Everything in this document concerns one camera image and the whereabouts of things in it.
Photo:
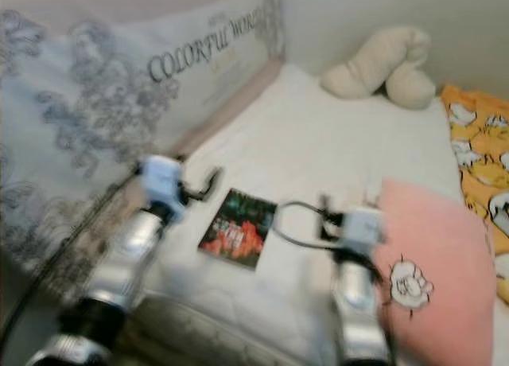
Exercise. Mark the beige plush cushion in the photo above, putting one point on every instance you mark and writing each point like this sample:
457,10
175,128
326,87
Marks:
382,64

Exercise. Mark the white quilted mattress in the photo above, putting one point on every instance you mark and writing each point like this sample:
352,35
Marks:
318,151

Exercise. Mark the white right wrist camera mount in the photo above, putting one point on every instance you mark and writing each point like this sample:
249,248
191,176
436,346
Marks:
364,231

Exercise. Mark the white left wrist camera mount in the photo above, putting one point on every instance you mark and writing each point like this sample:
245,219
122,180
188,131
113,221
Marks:
163,181

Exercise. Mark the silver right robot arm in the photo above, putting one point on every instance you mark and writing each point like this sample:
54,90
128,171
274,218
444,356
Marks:
358,310

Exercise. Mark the printed fabric bed guard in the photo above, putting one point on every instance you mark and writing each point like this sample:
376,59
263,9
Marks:
79,119

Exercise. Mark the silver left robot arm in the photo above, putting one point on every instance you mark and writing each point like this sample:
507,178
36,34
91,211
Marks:
127,258

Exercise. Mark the pink pillow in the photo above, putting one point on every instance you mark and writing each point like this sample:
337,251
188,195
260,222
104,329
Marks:
441,239

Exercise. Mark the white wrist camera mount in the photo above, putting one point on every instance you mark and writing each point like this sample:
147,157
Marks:
163,181
364,231

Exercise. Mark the yellow cartoon egg blanket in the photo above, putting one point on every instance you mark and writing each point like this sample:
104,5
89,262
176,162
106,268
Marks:
481,159

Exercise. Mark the dark book with red cover art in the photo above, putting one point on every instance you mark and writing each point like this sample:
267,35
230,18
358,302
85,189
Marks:
237,229

